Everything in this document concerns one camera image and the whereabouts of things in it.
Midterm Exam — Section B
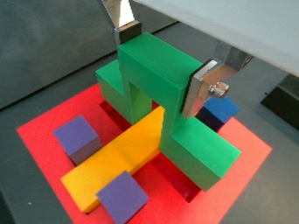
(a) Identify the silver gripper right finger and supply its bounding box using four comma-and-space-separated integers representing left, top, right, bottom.
181, 43, 253, 118

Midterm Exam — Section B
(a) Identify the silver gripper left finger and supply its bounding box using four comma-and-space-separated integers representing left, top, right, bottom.
98, 0, 141, 45

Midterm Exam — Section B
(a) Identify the green bridge-shaped object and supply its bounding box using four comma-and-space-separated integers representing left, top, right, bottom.
96, 32, 240, 191

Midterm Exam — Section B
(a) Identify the black angle fixture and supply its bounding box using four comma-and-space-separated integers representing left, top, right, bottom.
261, 74, 299, 131

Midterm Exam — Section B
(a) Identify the red board base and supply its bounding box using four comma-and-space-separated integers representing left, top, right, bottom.
17, 85, 270, 224

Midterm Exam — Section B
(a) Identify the blue block left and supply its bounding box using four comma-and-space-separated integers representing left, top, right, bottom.
194, 97, 238, 132

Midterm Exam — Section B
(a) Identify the yellow long bar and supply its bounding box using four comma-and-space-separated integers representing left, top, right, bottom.
60, 107, 164, 213

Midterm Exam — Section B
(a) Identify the purple block left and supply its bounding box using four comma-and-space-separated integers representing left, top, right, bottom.
53, 115, 101, 165

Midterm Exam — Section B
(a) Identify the purple block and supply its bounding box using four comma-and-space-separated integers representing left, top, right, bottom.
97, 171, 148, 224
53, 115, 101, 165

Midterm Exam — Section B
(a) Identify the purple block right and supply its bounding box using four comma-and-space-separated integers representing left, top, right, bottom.
97, 171, 148, 224

